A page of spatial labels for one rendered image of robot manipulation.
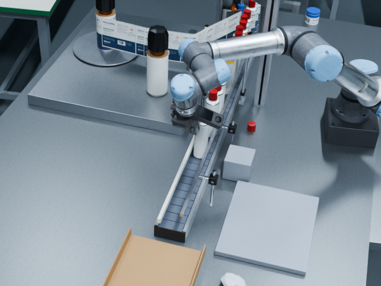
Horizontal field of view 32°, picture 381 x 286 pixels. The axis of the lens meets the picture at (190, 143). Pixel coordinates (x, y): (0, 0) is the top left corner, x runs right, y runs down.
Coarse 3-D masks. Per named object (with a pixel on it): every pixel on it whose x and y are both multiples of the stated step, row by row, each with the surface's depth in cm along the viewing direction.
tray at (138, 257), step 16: (128, 240) 218; (144, 240) 219; (128, 256) 213; (144, 256) 213; (160, 256) 213; (176, 256) 214; (192, 256) 214; (112, 272) 206; (128, 272) 208; (144, 272) 208; (160, 272) 208; (176, 272) 209; (192, 272) 209
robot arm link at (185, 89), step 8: (176, 80) 198; (184, 80) 198; (192, 80) 198; (176, 88) 197; (184, 88) 197; (192, 88) 198; (200, 88) 200; (176, 96) 199; (184, 96) 198; (192, 96) 200; (176, 104) 205; (184, 104) 203; (192, 104) 205
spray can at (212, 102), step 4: (212, 92) 243; (216, 92) 243; (212, 96) 244; (216, 96) 244; (208, 100) 246; (212, 100) 245; (216, 100) 246; (208, 104) 246; (212, 104) 245; (216, 104) 245; (208, 108) 247; (212, 108) 246; (216, 108) 247; (212, 128) 252; (212, 132) 253
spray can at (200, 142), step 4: (200, 124) 235; (204, 124) 235; (200, 128) 236; (204, 128) 236; (208, 128) 237; (200, 132) 237; (204, 132) 237; (208, 132) 239; (196, 136) 239; (200, 136) 238; (204, 136) 238; (208, 136) 241; (196, 140) 240; (200, 140) 239; (204, 140) 240; (196, 144) 241; (200, 144) 240; (204, 144) 241; (196, 148) 242; (200, 148) 242; (204, 148) 242; (196, 152) 243; (200, 152) 243; (204, 152) 243; (196, 156) 245; (200, 156) 244
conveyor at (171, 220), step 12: (228, 108) 271; (192, 156) 247; (192, 168) 241; (204, 168) 241; (180, 180) 235; (192, 180) 236; (180, 192) 231; (168, 204) 226; (180, 204) 226; (192, 204) 226; (168, 216) 221; (168, 228) 217; (180, 228) 217
